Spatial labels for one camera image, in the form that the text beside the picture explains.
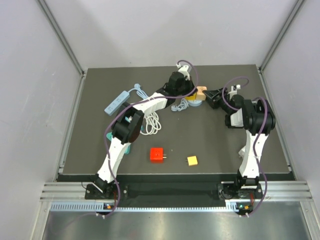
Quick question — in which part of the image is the light blue power cable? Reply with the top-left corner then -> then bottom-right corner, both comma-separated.
128,83 -> 151,101

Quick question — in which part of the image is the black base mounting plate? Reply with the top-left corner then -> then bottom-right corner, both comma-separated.
84,181 -> 263,200

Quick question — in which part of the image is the grey slotted cable duct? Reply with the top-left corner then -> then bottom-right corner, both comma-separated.
50,202 -> 239,213

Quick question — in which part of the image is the purple cable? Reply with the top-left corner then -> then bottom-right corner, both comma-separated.
221,76 -> 270,218
103,59 -> 200,218

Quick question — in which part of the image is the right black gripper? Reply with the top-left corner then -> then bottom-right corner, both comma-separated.
202,86 -> 232,115

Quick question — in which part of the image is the blue cable with plug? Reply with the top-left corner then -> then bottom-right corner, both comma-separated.
171,97 -> 203,113

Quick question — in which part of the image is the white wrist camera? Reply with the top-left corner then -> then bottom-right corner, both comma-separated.
176,63 -> 192,81
228,84 -> 241,99

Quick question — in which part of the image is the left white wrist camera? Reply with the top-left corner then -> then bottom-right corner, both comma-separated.
176,63 -> 192,81

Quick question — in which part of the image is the teal triangular power strip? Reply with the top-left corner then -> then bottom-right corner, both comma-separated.
106,132 -> 131,155

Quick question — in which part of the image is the orange plug adapter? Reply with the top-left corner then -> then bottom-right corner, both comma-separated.
186,155 -> 198,167

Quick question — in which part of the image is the red plug adapter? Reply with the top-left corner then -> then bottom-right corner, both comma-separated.
149,147 -> 167,164

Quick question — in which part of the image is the white cube plug adapter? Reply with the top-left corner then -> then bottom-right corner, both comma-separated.
238,146 -> 246,158

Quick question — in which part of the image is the orange cube socket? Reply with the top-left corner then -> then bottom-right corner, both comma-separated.
195,86 -> 207,101

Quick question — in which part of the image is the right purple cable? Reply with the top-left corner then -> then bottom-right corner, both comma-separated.
221,76 -> 270,218

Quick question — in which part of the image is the yellow cube socket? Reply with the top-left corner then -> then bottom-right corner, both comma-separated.
185,93 -> 197,101

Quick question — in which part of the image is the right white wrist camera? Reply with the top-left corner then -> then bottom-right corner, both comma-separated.
228,84 -> 241,99

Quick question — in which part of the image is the white coiled power cable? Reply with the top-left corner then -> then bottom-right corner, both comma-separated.
139,111 -> 163,136

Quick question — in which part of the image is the light blue power strip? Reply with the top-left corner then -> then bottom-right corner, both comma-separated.
104,90 -> 130,116

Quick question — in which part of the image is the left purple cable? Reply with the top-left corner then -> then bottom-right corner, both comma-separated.
103,59 -> 200,218

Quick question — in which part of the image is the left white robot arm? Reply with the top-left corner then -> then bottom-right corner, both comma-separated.
93,70 -> 199,199

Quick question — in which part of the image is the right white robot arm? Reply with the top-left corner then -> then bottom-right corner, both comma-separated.
204,85 -> 276,198

